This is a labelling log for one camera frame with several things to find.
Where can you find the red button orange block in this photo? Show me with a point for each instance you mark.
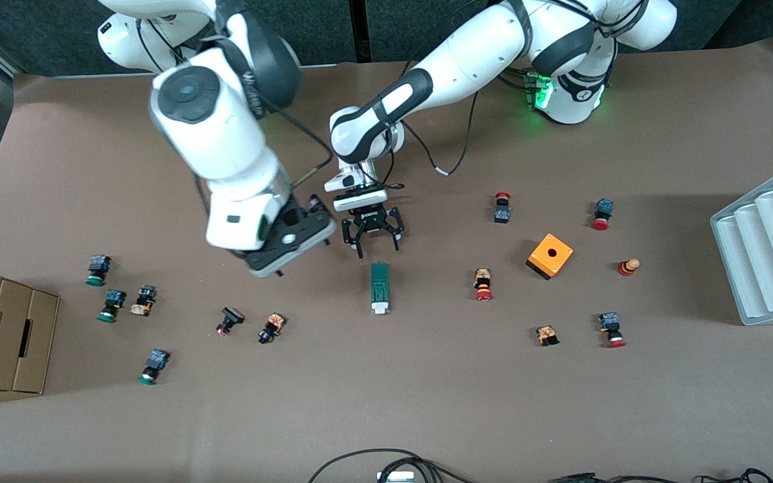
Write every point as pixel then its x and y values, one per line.
pixel 483 278

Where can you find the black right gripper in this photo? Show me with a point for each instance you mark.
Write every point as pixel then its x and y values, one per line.
pixel 294 218

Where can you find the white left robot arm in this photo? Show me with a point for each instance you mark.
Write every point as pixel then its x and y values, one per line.
pixel 480 47

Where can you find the orange contact block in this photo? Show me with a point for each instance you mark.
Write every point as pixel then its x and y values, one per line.
pixel 547 333

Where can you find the red button black block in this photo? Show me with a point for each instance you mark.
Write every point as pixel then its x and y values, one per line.
pixel 502 213

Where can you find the green mushroom push button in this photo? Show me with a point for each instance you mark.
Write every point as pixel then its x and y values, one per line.
pixel 98 265
pixel 156 361
pixel 113 300

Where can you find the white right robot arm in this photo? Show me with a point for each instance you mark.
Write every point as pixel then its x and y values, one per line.
pixel 225 134

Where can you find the orange button enclosure box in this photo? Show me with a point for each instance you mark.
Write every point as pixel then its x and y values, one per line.
pixel 541 258

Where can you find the black push button orange block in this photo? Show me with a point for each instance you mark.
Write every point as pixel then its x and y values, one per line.
pixel 272 325

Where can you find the grey ribbed plastic tray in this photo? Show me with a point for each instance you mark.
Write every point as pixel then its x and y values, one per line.
pixel 762 255

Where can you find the red mushroom button blue block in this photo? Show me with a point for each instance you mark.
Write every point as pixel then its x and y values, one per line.
pixel 609 322
pixel 603 208

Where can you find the black square-head switch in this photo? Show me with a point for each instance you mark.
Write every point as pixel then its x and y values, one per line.
pixel 231 315

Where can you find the black selector switch orange block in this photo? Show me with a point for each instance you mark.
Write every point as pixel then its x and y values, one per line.
pixel 143 302

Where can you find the small red yellow button head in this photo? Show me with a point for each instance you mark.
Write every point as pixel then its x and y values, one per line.
pixel 627 268

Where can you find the black vertical post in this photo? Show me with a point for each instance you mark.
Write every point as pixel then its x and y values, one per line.
pixel 359 27

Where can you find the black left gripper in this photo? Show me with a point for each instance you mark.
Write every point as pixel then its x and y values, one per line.
pixel 371 219

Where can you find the green load switch white lever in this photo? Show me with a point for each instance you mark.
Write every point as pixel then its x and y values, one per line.
pixel 380 278

